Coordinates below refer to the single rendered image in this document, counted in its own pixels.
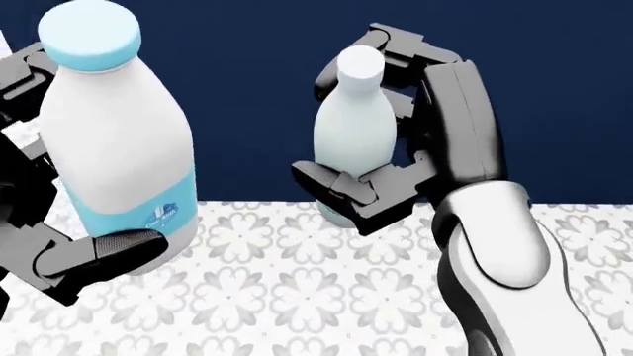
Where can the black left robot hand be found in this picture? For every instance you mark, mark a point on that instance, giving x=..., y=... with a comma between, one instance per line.
x=29, y=256

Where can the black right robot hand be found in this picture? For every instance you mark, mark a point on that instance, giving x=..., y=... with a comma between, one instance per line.
x=460, y=122

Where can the plain white milk bottle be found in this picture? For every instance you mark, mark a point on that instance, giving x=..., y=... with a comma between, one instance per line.
x=354, y=137

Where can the milk bottle with blue label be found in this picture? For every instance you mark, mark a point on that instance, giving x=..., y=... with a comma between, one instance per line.
x=116, y=148

